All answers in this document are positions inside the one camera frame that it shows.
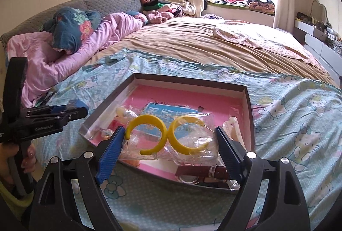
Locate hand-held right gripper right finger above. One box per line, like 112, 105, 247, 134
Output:
215, 126, 312, 231

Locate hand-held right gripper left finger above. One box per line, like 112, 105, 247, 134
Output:
29, 126, 126, 231

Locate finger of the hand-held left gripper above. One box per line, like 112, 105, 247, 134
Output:
25, 108, 88, 125
33, 100, 88, 115

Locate white hair claw clip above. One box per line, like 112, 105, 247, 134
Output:
222, 116, 245, 146

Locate maroon strap wristwatch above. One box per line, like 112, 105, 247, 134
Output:
175, 163, 231, 185

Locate bagged pearl earrings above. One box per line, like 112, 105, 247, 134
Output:
81, 105, 134, 141

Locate shallow grey cardboard box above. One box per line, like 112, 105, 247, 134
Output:
79, 73, 255, 191

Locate bagged yellow hoop earrings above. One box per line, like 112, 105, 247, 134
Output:
118, 105, 223, 167

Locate person's left forearm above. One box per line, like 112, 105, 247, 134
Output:
0, 180, 34, 219

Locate person's left hand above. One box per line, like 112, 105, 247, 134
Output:
0, 144, 38, 181

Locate pink book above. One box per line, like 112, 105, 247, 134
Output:
88, 84, 245, 183

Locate pink quilt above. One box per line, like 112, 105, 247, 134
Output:
7, 11, 149, 109

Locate cartoon print blue blanket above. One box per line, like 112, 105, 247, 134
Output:
35, 48, 342, 231

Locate blue floral pillow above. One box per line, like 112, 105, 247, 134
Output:
44, 7, 102, 55

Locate grey quilted headboard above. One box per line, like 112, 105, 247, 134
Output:
0, 0, 143, 42

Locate tan bedsheet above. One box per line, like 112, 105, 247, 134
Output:
118, 18, 337, 87

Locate pink fuzzy garment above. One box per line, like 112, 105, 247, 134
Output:
146, 11, 175, 25

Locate pile of clothes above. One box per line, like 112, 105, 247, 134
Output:
142, 0, 203, 18

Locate white dresser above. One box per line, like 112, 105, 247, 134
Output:
292, 18, 342, 82

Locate clothes on windowsill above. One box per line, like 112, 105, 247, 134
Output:
204, 0, 276, 14

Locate wavy edge mirror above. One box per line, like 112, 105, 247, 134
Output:
310, 0, 328, 25

